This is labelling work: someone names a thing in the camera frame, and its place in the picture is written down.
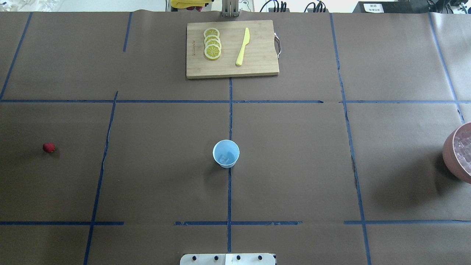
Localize clear ice cube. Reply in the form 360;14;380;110
218;153;235;165

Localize lemon slice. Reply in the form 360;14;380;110
203;28;220;38
205;39;222;49
205;35;220;45
204;45;222;60

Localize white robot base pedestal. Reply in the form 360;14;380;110
180;253;277;265

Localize pile of clear ice cubes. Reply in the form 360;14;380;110
453;127;471;175

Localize yellow plastic knife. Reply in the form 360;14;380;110
235;27;251;67

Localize red strawberry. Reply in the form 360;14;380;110
42;143;56;153

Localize lemon slice bottom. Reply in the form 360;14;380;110
204;45;222;60

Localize crumpled clear plastic bag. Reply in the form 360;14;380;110
10;0;63;12

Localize bamboo cutting board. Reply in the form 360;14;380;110
186;20;279;79

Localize yellow bag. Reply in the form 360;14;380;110
170;0;213;11

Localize aluminium frame post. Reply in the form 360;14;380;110
222;0;240;17

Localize light blue plastic cup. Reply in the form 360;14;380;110
212;139;240;168

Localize pink bowl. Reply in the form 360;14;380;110
442;122;471;183

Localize lemon slice top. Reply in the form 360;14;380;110
203;28;220;38

